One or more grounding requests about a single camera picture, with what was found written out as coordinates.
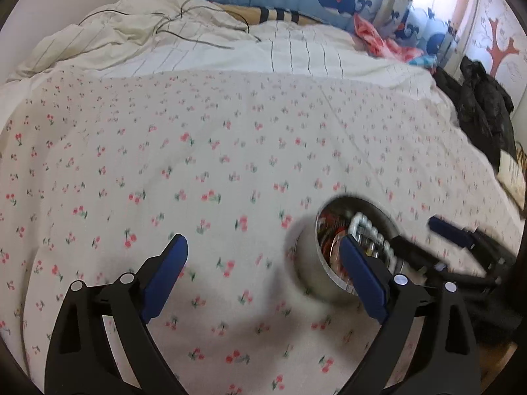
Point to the black jacket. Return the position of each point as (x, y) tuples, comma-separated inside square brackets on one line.
[(481, 107)]

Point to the white paper packet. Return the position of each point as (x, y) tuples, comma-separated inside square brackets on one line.
[(510, 173)]

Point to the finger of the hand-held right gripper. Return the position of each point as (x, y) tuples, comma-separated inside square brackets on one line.
[(416, 255), (451, 230)]

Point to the cherry print bedsheet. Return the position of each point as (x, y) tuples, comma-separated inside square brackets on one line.
[(164, 152)]

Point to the white wardrobe with tree decal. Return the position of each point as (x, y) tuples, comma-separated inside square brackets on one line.
[(502, 16)]

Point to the white striped duvet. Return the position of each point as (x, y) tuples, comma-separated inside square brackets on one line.
[(296, 53)]

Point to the tan black striped pillow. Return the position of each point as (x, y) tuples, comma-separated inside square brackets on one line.
[(280, 14)]

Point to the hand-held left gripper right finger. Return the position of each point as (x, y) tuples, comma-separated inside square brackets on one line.
[(364, 279)]

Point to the round metal tin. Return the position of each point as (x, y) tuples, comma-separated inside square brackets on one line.
[(308, 263)]

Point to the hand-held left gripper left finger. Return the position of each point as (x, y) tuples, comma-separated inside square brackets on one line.
[(164, 279)]

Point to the pink cloth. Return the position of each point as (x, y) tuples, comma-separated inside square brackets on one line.
[(370, 35)]

